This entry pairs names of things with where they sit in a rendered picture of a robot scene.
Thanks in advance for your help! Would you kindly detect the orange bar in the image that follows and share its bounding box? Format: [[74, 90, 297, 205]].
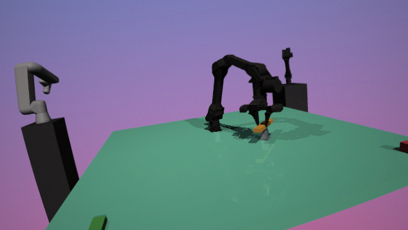
[[253, 119, 274, 133]]

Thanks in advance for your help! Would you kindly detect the green block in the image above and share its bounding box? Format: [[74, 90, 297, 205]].
[[88, 215, 107, 230]]

